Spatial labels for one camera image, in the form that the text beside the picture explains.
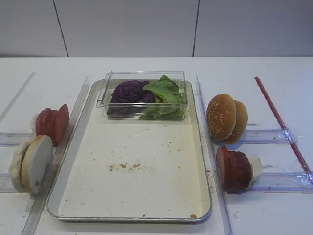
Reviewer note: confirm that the purple cabbage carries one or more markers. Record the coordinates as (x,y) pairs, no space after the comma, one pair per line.
(129,92)

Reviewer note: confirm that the bun top rear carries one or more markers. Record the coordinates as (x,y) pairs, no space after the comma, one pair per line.
(240,125)

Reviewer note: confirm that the red plastic strip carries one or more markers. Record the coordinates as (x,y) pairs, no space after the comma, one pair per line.
(283,126)

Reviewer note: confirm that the middle tomato slice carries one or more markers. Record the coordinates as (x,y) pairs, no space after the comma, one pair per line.
(51,123)

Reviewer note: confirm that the clear holder lower right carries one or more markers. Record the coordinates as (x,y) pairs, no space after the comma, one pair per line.
(283,182)

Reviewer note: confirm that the clear rail right of tray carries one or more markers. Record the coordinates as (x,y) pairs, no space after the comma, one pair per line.
(214,166)

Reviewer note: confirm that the clear holder upper right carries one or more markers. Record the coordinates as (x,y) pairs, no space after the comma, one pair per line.
(270,136)

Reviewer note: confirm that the white cheese piece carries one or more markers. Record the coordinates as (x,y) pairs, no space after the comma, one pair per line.
(256,166)

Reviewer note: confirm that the clear far left strip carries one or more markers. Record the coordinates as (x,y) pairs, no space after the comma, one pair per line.
(16,96)

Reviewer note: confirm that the front red meat patty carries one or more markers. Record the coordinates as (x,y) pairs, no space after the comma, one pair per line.
(222,158)

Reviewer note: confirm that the green lettuce leaves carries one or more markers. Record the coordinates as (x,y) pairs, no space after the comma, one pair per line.
(169,102)

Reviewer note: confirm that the metal baking tray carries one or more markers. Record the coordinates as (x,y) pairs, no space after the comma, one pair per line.
(132,170)

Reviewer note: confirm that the clear plastic container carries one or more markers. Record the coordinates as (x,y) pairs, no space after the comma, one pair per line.
(114,78)

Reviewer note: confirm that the sesame bun top front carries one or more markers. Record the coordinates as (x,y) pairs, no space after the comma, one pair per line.
(221,116)

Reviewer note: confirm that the bun slice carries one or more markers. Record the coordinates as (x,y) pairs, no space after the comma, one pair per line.
(16,166)
(35,162)

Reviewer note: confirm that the clear holder upper left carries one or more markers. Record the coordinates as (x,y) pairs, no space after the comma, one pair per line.
(14,139)

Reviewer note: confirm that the clear holder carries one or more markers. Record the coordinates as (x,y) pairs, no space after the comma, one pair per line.
(283,182)
(270,136)
(6,184)
(14,139)

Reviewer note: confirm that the clear holder lower left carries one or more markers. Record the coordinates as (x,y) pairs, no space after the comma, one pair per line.
(6,184)

